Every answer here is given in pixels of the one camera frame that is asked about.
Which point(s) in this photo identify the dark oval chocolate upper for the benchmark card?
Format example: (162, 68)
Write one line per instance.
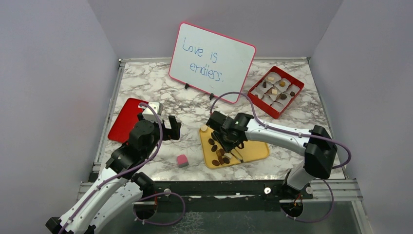
(211, 141)

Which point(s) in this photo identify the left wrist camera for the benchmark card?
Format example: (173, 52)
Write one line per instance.
(152, 110)

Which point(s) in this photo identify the dark oval chocolate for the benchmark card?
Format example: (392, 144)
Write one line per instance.
(211, 141)
(215, 163)

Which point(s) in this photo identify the pink-framed whiteboard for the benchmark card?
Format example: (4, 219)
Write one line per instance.
(211, 62)

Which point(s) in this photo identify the red chocolate box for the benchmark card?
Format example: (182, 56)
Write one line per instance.
(275, 105)

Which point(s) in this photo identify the dark oval chocolate front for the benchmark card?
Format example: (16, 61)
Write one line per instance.
(215, 163)

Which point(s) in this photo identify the red box lid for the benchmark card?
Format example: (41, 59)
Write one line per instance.
(126, 120)

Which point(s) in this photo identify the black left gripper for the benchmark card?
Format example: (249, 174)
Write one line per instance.
(173, 133)

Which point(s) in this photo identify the pink whiteboard eraser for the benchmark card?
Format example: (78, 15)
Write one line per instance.
(182, 161)

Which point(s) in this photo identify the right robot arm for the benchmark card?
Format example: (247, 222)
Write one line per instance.
(314, 145)

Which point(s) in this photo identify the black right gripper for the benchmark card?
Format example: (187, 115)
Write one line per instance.
(234, 144)

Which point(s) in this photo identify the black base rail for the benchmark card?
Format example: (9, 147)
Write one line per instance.
(207, 196)

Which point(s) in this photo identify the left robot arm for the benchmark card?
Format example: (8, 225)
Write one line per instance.
(120, 183)

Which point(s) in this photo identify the yellow plastic tray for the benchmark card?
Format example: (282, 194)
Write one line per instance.
(252, 151)

